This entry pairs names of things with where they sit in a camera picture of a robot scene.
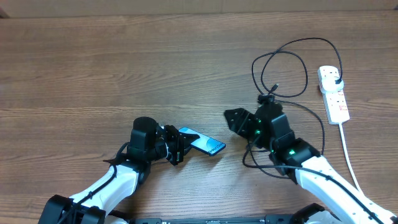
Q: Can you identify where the smartphone with teal screen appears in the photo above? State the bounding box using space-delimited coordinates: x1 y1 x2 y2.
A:
179 127 226 156

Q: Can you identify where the black usb charging cable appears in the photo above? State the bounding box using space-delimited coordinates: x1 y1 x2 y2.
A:
251 37 344 156

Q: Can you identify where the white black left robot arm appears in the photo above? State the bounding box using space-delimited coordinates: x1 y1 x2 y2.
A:
39 117 200 224

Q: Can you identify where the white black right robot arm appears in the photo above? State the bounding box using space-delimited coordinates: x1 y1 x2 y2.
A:
224 95 397 223

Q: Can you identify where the white charger plug adapter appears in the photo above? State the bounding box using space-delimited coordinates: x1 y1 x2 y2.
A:
320 77 345 93

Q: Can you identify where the white power strip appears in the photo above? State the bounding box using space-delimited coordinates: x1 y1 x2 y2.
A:
317 65 350 124

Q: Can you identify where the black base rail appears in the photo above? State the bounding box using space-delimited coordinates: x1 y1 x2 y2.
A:
105 211 312 224

